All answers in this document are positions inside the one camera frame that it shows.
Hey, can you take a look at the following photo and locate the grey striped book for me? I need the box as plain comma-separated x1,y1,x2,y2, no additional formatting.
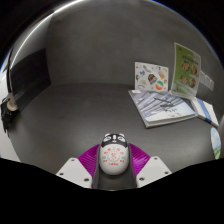
128,89,197,129

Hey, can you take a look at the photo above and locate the white colourful sticker card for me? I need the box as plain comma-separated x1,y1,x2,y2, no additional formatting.
134,61,170,92

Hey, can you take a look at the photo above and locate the white book with blue band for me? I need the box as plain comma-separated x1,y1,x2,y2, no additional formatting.
190,97,220,129

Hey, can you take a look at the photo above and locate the white panda-print computer mouse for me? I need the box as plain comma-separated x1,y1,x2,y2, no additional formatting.
99,132,130,176

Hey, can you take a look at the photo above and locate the round landscape-print mouse pad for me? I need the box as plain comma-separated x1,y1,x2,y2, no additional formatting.
210,127,222,160

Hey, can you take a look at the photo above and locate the green leaflet in clear stand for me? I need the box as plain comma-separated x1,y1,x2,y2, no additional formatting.
170,42,202,99

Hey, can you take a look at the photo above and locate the black clamp bracket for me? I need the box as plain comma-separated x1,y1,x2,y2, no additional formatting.
0,93,19,134

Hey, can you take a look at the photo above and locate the white wall socket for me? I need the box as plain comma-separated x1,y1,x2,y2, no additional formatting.
204,74,215,92
199,70,207,85

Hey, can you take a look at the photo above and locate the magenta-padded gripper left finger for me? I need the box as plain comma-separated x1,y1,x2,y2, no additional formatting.
55,143,102,190

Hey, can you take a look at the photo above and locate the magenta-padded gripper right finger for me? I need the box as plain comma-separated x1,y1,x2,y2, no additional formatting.
127,143,173,189

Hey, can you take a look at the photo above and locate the black flat panel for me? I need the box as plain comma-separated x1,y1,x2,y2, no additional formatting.
6,48,53,111

